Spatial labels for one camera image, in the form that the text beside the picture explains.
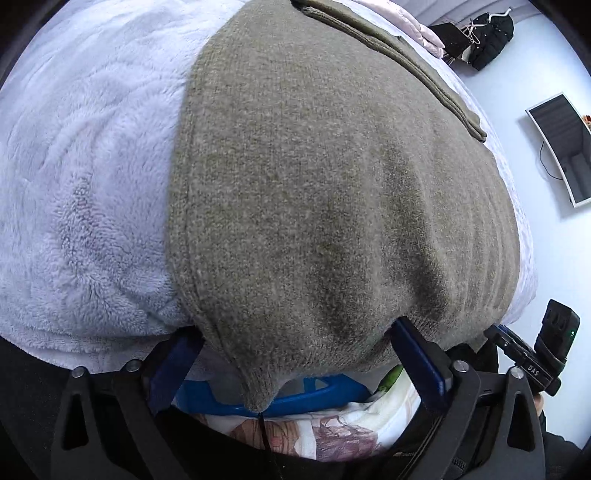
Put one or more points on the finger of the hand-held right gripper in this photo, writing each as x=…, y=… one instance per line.
x=510, y=331
x=503, y=344

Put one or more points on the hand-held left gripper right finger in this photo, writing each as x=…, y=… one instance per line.
x=418, y=364

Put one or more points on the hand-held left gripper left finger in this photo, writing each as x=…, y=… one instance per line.
x=173, y=369

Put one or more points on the olive brown knitted sweater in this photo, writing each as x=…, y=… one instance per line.
x=323, y=184

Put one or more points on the person's right forearm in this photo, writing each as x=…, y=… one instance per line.
x=563, y=457

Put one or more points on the blue plastic bar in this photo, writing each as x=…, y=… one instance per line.
x=207, y=397

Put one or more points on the printed white cloth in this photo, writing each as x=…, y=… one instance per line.
x=346, y=434

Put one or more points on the person's black clothing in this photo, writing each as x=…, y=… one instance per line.
x=221, y=457

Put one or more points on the lilac fleece bed blanket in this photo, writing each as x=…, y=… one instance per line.
x=92, y=161

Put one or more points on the black hanging jacket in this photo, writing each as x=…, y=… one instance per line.
x=491, y=39

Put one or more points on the black bag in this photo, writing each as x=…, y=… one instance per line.
x=450, y=37

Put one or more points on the pink quilted jacket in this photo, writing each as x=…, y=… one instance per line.
x=415, y=27

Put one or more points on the white pleated curtain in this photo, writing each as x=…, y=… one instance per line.
x=443, y=9

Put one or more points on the wall-mounted curved screen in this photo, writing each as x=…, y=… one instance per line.
x=558, y=138

